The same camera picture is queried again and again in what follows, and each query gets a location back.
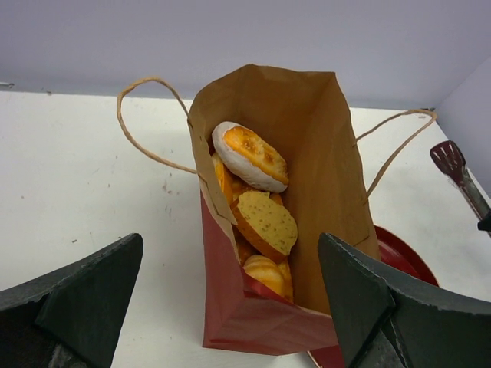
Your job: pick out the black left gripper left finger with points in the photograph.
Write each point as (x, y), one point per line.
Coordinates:
(72, 316)

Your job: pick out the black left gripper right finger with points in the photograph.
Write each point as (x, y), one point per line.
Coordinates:
(386, 318)

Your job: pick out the braided orange bread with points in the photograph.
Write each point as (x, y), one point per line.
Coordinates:
(276, 277)

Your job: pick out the herb bread slice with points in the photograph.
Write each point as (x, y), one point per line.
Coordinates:
(268, 226)

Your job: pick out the metal tongs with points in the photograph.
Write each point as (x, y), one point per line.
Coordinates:
(450, 161)

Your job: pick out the white-rimmed round bread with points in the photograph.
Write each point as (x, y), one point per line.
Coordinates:
(250, 157)

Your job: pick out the red brown paper bag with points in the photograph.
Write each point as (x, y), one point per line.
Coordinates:
(304, 115)

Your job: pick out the orange bread in bag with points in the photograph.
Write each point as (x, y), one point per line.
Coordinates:
(223, 176)

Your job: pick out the red round plate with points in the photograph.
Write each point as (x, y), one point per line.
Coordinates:
(396, 253)

